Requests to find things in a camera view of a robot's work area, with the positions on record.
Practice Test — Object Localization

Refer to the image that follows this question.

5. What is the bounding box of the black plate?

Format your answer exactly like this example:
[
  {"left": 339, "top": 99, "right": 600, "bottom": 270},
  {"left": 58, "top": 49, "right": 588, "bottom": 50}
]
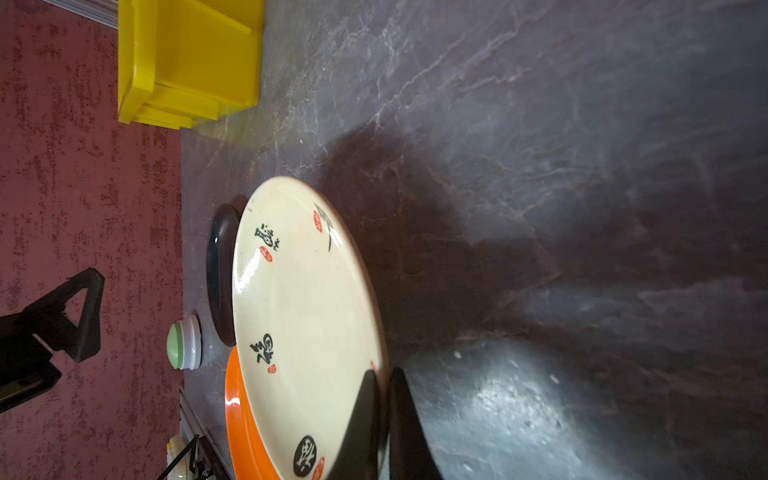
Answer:
[{"left": 206, "top": 203, "right": 239, "bottom": 347}]

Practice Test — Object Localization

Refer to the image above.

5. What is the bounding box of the green push button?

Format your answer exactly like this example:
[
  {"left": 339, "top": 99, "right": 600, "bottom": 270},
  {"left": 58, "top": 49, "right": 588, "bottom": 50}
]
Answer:
[{"left": 166, "top": 313, "right": 202, "bottom": 370}]

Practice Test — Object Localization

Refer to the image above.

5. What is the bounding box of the yellow plastic bin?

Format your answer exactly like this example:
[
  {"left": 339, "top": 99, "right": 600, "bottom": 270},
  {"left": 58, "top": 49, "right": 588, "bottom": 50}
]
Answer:
[{"left": 118, "top": 0, "right": 266, "bottom": 130}]

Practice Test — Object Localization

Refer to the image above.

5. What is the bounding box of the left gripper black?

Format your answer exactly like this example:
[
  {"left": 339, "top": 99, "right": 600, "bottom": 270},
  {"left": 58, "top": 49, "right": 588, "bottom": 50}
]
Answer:
[{"left": 1, "top": 268, "right": 105, "bottom": 413}]

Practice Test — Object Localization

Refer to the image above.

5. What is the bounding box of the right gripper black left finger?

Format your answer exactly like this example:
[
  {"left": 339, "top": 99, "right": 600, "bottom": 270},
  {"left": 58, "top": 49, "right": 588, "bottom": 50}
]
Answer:
[{"left": 327, "top": 370, "right": 381, "bottom": 480}]

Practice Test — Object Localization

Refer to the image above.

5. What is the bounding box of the aluminium corner post left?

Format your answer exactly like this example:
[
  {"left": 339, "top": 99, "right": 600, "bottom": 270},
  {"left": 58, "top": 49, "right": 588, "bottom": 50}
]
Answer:
[{"left": 44, "top": 0, "right": 118, "bottom": 30}]

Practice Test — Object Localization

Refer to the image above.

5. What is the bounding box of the orange plate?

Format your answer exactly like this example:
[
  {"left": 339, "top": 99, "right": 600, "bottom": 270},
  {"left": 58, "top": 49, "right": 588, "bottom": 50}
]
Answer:
[{"left": 225, "top": 347, "right": 279, "bottom": 479}]

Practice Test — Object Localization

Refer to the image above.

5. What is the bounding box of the cream yellow plate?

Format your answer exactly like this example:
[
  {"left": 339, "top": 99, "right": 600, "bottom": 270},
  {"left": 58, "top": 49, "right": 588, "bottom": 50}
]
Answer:
[{"left": 232, "top": 176, "right": 388, "bottom": 479}]

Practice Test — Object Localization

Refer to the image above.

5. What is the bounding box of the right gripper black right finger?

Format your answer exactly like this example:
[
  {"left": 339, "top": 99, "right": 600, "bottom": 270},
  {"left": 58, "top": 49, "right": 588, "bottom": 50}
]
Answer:
[{"left": 388, "top": 368, "right": 443, "bottom": 480}]

